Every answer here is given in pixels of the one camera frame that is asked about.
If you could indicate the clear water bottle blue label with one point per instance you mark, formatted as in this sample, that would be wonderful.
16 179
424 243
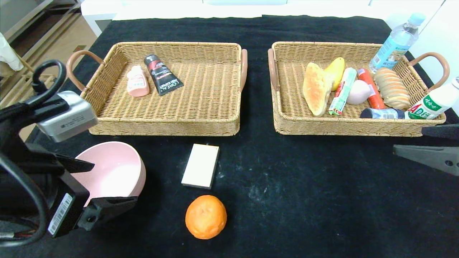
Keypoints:
394 44

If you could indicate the ridged bread roll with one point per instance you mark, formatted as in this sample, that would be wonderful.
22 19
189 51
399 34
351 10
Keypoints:
392 89

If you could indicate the white playing card box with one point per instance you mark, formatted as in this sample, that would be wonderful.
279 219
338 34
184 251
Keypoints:
200 165

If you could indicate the small pink bottle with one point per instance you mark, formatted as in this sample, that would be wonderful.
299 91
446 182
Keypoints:
137 84

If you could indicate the pale purple round bun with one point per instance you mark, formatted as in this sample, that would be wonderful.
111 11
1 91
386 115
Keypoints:
358 92

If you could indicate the wicker basket holding toiletries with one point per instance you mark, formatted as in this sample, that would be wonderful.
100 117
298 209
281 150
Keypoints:
208 100

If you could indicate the low dark shelf unit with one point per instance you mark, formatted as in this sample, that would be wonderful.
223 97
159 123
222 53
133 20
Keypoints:
46 25

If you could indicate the black cosmetic tube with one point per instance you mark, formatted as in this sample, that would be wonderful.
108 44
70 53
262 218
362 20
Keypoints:
162 76

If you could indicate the small dark blue bottle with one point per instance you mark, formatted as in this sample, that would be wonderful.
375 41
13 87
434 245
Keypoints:
382 113

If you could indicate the wooden rack on casters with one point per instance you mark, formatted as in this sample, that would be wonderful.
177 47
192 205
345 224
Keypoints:
14 93

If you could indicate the orange tangerine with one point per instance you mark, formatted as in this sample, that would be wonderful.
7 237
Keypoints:
206 216

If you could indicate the pink bowl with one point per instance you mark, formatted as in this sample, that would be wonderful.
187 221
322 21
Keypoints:
118 168

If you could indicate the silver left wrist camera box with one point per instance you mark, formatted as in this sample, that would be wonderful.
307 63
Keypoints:
68 118

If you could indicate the red strawberry candy stick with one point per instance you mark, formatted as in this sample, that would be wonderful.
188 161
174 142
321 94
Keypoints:
342 91

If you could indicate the white table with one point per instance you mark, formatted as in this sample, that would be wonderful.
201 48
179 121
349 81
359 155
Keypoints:
104 10

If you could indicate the flat toasted bread slice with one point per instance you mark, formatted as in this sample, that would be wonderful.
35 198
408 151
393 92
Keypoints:
315 89

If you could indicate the white milk bottle green label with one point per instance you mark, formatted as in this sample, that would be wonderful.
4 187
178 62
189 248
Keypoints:
434 102

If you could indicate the wicker basket holding food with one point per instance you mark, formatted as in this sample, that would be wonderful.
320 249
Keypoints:
351 122

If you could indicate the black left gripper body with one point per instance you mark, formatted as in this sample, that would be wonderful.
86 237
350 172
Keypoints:
64 209

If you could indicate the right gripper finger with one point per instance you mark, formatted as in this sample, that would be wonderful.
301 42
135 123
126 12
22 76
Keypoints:
443 132
430 157

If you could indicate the orange sausage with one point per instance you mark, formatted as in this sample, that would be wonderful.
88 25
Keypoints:
373 95

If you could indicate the white hanging cloth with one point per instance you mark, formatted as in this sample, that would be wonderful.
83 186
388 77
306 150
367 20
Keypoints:
9 53

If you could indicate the black table cloth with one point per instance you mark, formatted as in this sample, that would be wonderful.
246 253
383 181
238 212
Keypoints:
244 32

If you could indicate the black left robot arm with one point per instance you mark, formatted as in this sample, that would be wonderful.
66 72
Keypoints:
21 172

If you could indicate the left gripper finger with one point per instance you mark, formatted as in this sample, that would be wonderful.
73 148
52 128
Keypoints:
107 209
73 164

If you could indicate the yellow pear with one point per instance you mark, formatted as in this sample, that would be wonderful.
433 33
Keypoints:
337 70

